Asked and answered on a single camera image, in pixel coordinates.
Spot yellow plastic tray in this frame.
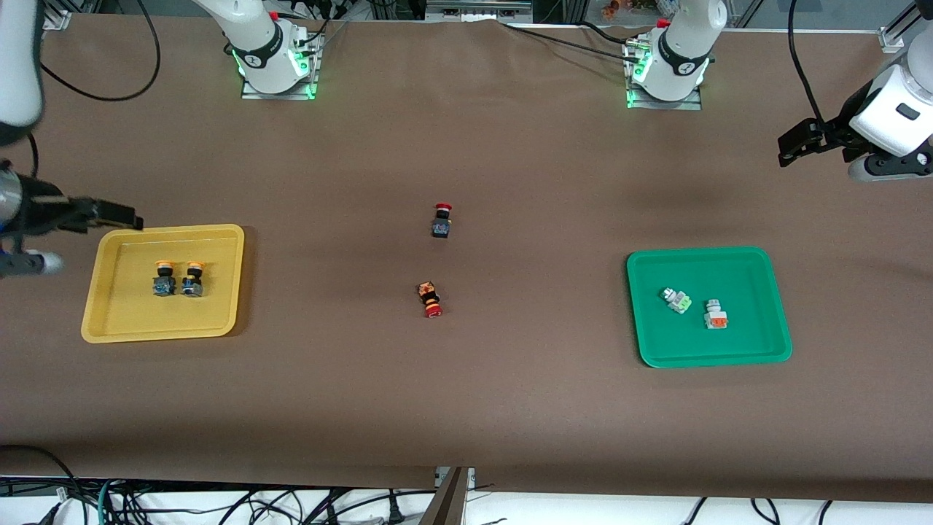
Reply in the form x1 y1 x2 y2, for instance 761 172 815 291
80 224 246 344

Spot green plastic tray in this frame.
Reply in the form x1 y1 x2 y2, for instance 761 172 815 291
626 246 794 369

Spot red mushroom button orange block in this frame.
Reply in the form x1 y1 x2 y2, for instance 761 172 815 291
418 281 444 319

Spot grey equipment box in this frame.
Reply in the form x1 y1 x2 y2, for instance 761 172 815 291
426 0 534 23

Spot brown table cover sheet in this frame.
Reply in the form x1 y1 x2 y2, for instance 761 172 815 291
0 13 933 504

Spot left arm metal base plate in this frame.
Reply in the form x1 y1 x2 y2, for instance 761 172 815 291
625 40 704 112

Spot short black base cable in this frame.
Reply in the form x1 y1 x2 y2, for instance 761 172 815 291
579 20 644 44

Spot black floor cable arc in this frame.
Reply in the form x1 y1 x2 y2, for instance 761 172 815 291
0 443 81 511

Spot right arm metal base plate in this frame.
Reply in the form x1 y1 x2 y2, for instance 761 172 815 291
241 29 320 101

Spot long black base cable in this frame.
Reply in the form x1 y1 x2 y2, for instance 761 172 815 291
501 23 633 58

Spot grey metal table bracket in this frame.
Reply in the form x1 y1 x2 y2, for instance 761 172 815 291
421 467 476 525

